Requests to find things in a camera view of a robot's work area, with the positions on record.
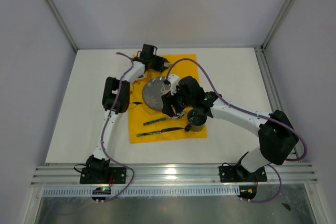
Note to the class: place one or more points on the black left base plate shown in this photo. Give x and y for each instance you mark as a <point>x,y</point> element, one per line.
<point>114,175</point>

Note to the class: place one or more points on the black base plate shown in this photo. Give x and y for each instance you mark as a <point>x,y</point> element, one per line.
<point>114,175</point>
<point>228,172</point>

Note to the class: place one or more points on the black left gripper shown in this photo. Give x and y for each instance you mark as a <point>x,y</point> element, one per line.
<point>160,67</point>

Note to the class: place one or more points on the aluminium mounting rail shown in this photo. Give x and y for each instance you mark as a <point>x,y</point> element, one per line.
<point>174,174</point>

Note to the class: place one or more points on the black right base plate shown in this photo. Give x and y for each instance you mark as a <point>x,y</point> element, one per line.
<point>228,172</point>

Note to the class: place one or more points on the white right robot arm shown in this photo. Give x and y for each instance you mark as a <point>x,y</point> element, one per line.
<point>251,121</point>

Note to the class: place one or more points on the grey reindeer plate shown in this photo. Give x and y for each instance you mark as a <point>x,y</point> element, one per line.
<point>153,91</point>

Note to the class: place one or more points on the spoon with green handle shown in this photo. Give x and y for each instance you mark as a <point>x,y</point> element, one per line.
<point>176,116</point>

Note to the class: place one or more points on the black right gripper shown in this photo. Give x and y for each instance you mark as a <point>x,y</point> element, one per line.
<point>169,99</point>

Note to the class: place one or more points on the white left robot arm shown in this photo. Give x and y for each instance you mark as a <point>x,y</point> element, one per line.
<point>115,102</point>

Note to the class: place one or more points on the aluminium side rail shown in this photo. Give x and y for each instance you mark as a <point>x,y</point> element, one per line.
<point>270,90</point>

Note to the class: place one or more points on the slotted cable duct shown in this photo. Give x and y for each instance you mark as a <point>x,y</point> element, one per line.
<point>142,191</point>

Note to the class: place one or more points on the yellow Pikachu cloth placemat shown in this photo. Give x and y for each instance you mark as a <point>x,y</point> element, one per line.
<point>139,112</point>

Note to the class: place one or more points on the right controller board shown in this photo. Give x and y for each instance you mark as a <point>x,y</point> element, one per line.
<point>247,193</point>

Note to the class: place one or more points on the knife with green handle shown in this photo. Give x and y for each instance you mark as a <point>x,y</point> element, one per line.
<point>170,129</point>

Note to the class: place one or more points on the dark green mug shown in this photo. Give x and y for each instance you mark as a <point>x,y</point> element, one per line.
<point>196,121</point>

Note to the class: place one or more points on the controller board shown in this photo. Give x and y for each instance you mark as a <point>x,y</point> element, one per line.
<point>247,193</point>
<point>101,193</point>

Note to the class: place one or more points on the left controller board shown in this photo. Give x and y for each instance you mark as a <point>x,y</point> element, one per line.
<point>101,193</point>

